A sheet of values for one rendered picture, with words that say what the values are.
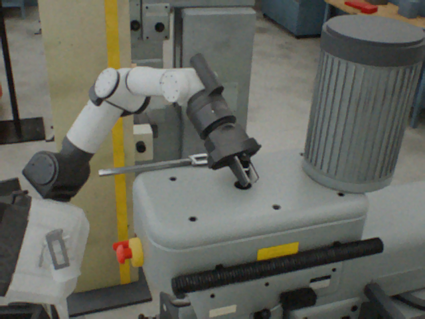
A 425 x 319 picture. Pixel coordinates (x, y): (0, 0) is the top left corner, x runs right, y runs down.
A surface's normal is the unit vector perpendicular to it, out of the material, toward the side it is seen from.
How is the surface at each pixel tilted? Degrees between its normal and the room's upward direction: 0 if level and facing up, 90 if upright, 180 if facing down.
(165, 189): 0
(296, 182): 0
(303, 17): 90
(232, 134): 31
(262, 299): 90
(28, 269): 58
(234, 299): 90
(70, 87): 90
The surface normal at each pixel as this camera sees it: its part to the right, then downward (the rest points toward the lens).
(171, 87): -0.74, 0.16
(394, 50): 0.08, 0.51
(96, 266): 0.32, 0.49
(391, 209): 0.04, -0.86
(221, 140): 0.33, -0.52
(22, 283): 0.49, -0.08
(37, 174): -0.37, -0.03
